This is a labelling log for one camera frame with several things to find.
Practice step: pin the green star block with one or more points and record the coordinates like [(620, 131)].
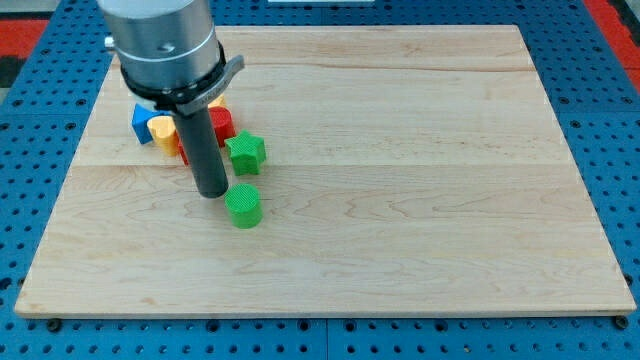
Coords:
[(247, 152)]

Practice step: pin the green cylinder block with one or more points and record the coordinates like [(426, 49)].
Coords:
[(243, 204)]

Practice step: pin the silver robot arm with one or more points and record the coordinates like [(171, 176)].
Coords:
[(162, 44)]

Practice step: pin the red star block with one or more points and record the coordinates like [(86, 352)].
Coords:
[(182, 153)]

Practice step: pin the light wooden board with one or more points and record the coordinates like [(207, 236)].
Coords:
[(410, 172)]

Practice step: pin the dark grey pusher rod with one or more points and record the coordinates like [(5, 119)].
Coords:
[(200, 145)]

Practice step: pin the red cylinder block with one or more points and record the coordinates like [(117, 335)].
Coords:
[(223, 124)]

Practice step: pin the yellow block behind rod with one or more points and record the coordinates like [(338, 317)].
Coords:
[(220, 101)]

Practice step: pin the yellow heart block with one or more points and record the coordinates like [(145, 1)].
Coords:
[(164, 134)]

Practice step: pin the blue block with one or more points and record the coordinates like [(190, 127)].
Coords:
[(139, 121)]

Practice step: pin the blue perforated table mat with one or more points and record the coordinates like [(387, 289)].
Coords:
[(597, 106)]

